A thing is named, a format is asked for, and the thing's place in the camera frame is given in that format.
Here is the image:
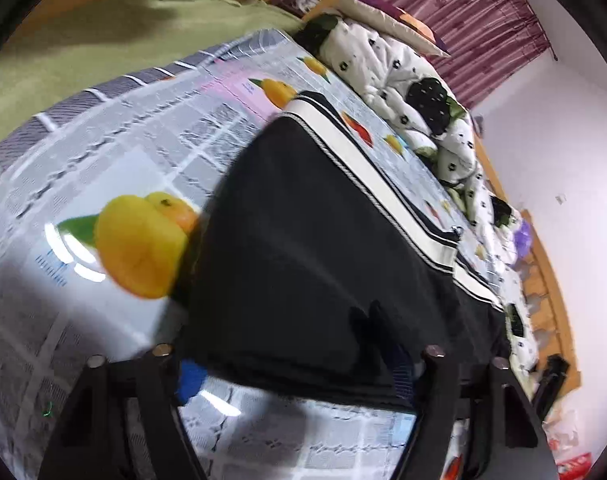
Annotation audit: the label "fruit print plastic tablecloth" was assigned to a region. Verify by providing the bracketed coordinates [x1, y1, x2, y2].
[0, 29, 524, 479]

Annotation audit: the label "maroon curtain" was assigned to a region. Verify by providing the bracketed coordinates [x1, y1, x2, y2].
[383, 0, 551, 108]

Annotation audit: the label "white floral quilt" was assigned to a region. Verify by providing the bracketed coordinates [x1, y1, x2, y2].
[295, 13, 539, 380]

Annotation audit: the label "purple plush toy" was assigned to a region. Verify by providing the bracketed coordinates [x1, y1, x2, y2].
[514, 220, 532, 261]

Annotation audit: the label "black pants with white stripe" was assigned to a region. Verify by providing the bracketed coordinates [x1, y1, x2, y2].
[174, 91, 509, 411]

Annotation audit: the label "green bed sheet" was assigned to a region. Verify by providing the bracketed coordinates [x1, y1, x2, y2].
[0, 0, 302, 142]

